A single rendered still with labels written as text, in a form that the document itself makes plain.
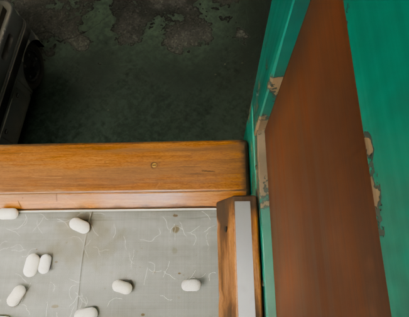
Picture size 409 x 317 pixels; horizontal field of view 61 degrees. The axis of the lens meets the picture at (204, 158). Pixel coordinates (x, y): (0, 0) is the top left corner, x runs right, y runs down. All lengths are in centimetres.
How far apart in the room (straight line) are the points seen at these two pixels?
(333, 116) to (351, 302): 11
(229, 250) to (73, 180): 30
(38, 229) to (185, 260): 26
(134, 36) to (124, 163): 115
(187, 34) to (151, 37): 16
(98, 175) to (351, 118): 50
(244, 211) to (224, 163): 14
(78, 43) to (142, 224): 127
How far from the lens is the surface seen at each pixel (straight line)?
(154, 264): 62
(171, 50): 165
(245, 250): 49
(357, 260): 20
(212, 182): 60
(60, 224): 67
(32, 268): 66
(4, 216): 70
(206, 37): 167
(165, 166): 61
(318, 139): 26
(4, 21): 150
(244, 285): 49
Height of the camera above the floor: 135
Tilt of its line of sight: 73 degrees down
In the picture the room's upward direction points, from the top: 7 degrees counter-clockwise
